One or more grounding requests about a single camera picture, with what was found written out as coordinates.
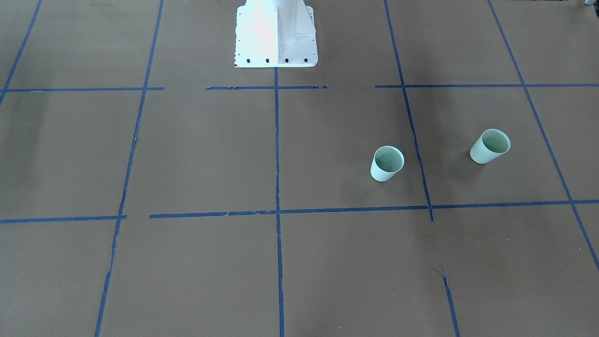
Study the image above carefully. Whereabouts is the green cup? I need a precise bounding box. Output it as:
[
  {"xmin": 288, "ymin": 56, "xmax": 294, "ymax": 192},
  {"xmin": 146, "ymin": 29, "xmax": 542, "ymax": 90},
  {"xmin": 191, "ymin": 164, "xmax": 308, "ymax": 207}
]
[
  {"xmin": 370, "ymin": 146, "xmax": 405, "ymax": 182},
  {"xmin": 470, "ymin": 129, "xmax": 511, "ymax": 164}
]

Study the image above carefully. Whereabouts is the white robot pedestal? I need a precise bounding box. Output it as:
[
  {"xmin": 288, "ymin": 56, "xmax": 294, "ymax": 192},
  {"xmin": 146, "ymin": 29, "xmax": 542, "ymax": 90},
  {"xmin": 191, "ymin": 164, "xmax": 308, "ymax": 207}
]
[{"xmin": 234, "ymin": 0, "xmax": 319, "ymax": 68}]

